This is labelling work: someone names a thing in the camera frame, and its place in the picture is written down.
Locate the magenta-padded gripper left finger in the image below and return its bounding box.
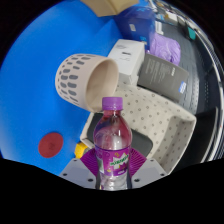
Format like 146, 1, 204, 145
59, 148, 98, 190

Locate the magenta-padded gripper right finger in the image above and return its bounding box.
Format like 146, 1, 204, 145
128, 148, 168, 190

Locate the clear bottle with purple cap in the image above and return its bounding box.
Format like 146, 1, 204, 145
92, 96, 133, 191

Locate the yellow multimeter with red leads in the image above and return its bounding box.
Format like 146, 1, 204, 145
74, 142, 89, 160

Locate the flat round red coaster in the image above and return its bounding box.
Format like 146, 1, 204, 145
37, 132, 65, 159

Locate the beige polka dot fabric bin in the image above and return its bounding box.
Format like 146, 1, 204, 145
79, 81, 197, 174

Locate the dark metal shelf unit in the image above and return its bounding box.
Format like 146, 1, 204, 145
194, 106, 224, 163

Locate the beige mug with grey dashes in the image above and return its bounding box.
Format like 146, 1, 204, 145
54, 53, 120, 113

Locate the dark grey flat box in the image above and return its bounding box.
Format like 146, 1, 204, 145
137, 53, 190, 103

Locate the white carton box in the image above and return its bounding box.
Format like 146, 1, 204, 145
107, 38, 147, 86

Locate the purple plastic bag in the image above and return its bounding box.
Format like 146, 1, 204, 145
148, 32, 182, 66

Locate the blue carton box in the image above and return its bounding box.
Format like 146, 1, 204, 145
114, 5, 158, 44

